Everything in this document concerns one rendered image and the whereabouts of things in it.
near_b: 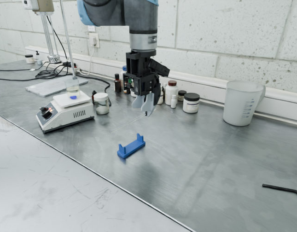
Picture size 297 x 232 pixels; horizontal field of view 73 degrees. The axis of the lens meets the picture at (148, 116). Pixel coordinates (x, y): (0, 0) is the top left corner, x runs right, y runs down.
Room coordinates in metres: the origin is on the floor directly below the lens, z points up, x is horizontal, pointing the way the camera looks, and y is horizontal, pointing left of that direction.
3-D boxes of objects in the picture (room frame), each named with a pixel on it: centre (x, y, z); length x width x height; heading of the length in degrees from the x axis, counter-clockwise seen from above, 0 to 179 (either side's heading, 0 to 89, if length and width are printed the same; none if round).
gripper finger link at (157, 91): (0.57, -0.01, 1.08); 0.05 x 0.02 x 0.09; 48
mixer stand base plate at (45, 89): (1.14, 0.54, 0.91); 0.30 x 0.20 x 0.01; 145
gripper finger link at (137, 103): (0.58, 0.03, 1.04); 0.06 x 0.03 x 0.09; 138
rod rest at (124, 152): (0.53, 0.05, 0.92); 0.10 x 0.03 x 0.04; 138
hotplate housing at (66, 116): (0.73, 0.33, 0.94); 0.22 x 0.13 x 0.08; 127
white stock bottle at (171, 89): (0.89, -0.11, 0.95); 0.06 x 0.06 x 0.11
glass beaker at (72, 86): (0.75, 0.30, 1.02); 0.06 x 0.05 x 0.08; 14
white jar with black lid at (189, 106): (0.81, -0.19, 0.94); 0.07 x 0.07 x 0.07
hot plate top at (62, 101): (0.75, 0.31, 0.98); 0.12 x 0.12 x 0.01; 37
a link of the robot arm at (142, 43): (0.57, 0.01, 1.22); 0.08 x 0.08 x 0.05
